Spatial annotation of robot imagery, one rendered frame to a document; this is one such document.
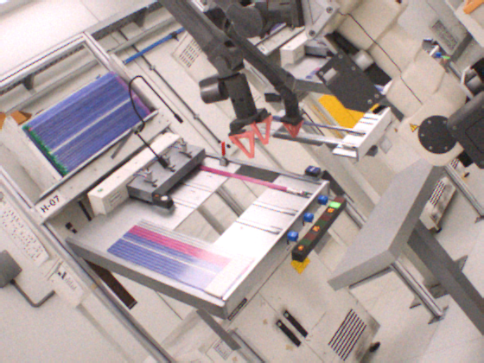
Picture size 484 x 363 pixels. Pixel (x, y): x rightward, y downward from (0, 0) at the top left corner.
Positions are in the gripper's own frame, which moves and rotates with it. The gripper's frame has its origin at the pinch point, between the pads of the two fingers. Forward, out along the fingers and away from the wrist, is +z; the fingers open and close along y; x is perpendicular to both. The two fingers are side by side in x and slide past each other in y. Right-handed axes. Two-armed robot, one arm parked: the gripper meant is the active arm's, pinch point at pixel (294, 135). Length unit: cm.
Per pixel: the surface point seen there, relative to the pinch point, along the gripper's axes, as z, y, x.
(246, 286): 10, 73, 23
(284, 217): 7.9, 40.3, 17.6
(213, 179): 7.4, 30.6, -20.1
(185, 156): 1.2, 28.2, -34.4
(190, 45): -8, -59, -98
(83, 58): 22, -88, -231
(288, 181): 7.5, 21.0, 8.1
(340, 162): 15.0, -9.4, 15.5
